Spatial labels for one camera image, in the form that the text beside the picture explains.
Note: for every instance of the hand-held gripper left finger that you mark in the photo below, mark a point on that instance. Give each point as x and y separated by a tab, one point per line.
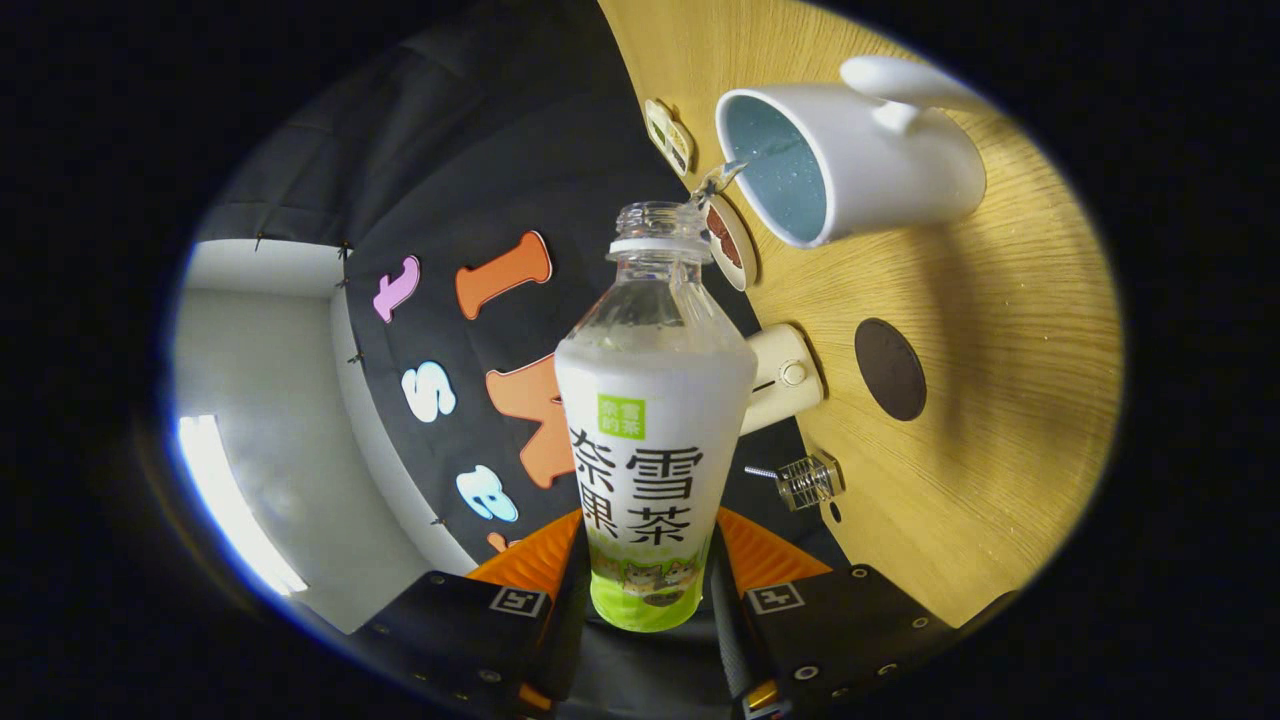
568	630

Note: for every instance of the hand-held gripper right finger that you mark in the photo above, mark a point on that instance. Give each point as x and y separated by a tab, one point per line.
725	630

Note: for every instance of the white green label juice bottle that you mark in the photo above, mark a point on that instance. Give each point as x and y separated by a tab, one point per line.
650	440

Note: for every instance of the brown round coaster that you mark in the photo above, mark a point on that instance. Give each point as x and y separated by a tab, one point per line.
890	370

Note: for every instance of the clear juice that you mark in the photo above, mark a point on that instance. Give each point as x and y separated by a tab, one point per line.
718	180

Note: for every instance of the white cup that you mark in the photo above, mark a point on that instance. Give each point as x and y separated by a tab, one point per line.
900	170

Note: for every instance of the cream toaster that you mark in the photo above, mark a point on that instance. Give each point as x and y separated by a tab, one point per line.
785	385

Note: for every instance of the wooden table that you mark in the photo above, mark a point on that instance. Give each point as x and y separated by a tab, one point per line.
1000	450

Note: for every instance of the white round plate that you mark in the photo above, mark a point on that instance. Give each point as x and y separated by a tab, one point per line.
748	260

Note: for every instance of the brown meat piece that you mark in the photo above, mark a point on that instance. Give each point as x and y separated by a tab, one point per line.
717	222
730	252

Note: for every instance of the black backdrop cloth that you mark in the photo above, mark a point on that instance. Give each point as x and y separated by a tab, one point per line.
480	150

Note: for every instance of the white divided grain dish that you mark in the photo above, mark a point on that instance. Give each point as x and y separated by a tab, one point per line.
670	135

